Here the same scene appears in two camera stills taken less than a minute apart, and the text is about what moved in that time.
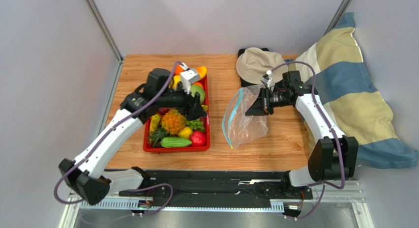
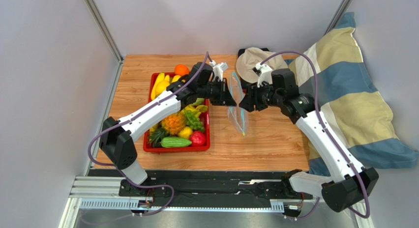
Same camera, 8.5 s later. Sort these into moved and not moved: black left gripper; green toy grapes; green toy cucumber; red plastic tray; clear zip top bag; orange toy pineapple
Moved: black left gripper; clear zip top bag
Not moved: red plastic tray; green toy grapes; green toy cucumber; orange toy pineapple
